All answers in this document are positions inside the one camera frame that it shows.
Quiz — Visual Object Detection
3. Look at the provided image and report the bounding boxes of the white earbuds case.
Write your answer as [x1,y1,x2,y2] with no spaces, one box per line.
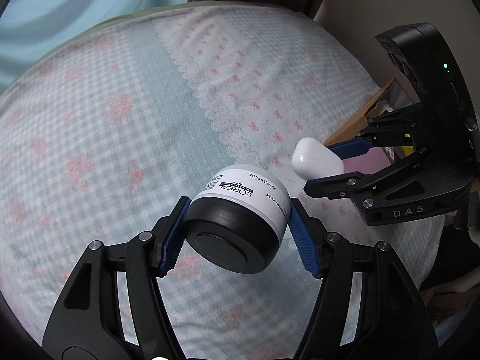
[290,137,344,181]

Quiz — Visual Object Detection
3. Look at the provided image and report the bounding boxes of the white black cream jar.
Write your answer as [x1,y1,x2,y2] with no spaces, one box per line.
[183,164,290,274]

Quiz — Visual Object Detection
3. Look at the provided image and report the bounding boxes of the person's hand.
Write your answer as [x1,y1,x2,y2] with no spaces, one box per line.
[468,227,480,246]

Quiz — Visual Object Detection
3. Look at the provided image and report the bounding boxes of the cardboard box pink lining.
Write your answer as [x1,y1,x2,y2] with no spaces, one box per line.
[325,79,415,175]

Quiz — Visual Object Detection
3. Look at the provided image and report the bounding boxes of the floral bed sheet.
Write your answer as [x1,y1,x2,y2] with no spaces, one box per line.
[1,5,444,341]

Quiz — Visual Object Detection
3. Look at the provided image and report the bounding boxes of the light blue hanging cloth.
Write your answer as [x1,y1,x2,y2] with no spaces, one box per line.
[1,0,187,89]

